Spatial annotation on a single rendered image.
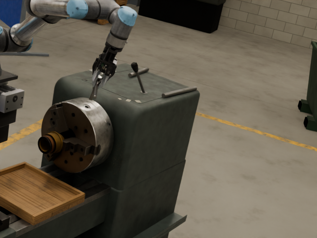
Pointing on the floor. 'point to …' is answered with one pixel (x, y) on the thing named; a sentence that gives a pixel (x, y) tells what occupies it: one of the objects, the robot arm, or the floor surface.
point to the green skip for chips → (304, 104)
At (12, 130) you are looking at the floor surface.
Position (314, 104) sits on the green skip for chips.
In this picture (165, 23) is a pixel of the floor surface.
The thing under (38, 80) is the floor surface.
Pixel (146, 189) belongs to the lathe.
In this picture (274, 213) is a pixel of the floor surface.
